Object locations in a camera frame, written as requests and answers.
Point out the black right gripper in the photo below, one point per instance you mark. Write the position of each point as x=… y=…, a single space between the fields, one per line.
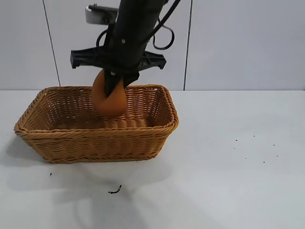
x=128 y=50

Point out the bumpy orange fruit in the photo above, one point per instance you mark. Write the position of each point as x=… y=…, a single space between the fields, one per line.
x=107 y=105

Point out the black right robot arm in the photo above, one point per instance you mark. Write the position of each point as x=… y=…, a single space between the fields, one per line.
x=140 y=10

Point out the woven wicker basket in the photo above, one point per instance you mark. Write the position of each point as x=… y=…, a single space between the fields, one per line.
x=90 y=143

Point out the small black thread scrap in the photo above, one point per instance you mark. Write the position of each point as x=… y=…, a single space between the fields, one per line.
x=115 y=190

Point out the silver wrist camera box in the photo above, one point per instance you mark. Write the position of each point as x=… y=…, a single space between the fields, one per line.
x=98 y=15

